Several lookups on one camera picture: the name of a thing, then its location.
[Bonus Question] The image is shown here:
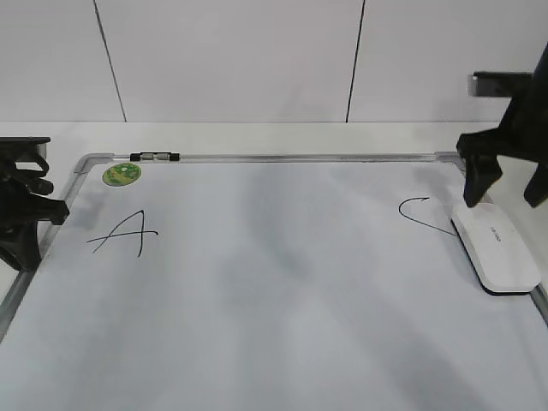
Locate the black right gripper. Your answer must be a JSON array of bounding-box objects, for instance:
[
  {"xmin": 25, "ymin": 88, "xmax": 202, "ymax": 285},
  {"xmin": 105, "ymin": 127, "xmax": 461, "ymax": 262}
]
[{"xmin": 456, "ymin": 50, "xmax": 548, "ymax": 208}]

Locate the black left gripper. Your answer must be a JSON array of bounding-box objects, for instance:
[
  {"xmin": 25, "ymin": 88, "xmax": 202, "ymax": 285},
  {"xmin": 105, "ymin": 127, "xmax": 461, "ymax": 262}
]
[{"xmin": 1, "ymin": 149, "xmax": 69, "ymax": 271}]

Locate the white whiteboard eraser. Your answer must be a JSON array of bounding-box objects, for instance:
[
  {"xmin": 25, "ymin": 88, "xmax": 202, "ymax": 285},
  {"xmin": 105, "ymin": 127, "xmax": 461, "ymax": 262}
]
[{"xmin": 451, "ymin": 203, "xmax": 541, "ymax": 295}]

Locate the green round magnet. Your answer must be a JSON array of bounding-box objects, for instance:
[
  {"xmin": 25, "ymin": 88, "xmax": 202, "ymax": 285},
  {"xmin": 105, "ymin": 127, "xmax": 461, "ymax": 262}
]
[{"xmin": 102, "ymin": 163, "xmax": 141, "ymax": 187}]

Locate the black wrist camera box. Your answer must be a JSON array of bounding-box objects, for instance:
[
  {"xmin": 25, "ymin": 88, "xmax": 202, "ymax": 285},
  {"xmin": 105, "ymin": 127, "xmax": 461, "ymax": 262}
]
[{"xmin": 468, "ymin": 71, "xmax": 533, "ymax": 98}]

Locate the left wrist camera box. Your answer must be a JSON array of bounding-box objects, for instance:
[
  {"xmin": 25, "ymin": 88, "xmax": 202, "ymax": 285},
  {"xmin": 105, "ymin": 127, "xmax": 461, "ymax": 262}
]
[{"xmin": 1, "ymin": 136, "xmax": 51, "ymax": 163}]

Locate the white whiteboard with aluminium frame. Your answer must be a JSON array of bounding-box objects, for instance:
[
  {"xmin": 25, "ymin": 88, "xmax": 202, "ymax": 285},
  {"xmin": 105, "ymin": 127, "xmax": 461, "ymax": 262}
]
[{"xmin": 1, "ymin": 156, "xmax": 547, "ymax": 410}]

